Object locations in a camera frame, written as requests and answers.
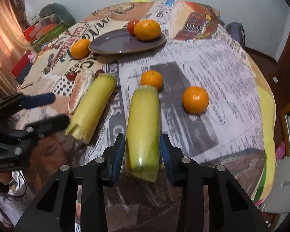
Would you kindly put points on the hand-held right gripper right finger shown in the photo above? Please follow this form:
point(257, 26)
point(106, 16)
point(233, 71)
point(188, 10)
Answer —
point(166, 159)

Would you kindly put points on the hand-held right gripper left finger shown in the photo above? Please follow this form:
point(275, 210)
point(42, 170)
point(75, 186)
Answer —
point(119, 154)

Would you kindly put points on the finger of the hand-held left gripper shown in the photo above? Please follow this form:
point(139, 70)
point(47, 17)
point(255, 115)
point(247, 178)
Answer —
point(54, 123)
point(39, 100)

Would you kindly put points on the long corn cob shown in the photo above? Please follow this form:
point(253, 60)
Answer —
point(142, 128)

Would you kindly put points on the small dark red fruit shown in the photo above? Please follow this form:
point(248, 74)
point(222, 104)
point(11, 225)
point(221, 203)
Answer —
point(71, 76)
point(99, 72)

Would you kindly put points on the red box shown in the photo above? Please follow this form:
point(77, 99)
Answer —
point(20, 65)

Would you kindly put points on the peeled pomelo segment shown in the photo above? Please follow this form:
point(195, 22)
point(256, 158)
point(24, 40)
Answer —
point(79, 91)

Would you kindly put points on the short corn cob in husk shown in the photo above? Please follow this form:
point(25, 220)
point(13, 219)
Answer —
point(93, 106)

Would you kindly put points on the white cloth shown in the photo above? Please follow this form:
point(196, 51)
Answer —
point(9, 203)

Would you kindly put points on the oval orange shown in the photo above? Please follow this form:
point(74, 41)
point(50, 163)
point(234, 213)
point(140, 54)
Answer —
point(80, 49)

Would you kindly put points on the round orange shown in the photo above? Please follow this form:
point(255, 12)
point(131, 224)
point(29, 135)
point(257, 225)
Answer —
point(195, 100)

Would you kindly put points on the green box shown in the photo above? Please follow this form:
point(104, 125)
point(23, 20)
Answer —
point(49, 33)

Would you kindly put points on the orange curtain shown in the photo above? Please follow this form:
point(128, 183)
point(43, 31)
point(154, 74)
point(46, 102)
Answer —
point(4, 36)

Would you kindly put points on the small orange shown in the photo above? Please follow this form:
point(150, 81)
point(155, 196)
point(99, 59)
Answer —
point(151, 78)

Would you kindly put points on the grey-green cushion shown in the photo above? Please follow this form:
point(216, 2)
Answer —
point(56, 12)

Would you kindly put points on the purple oval plate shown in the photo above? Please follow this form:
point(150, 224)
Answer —
point(116, 43)

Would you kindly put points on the newspaper print tablecloth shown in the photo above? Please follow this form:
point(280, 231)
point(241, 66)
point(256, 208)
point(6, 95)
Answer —
point(208, 65)

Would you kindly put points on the yellow undercloth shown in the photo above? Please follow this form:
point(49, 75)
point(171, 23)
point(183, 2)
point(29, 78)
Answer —
point(268, 108)

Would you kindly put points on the pink sandal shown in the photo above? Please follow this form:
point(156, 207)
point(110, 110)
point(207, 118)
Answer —
point(280, 149)

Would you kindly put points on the red tomato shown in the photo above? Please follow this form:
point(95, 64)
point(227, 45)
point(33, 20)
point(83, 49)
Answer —
point(131, 26)

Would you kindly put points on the white plastic chair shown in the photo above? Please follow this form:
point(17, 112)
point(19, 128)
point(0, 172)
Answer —
point(284, 181)

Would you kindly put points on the large orange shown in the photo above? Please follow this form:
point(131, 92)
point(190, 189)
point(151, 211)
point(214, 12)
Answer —
point(147, 30)

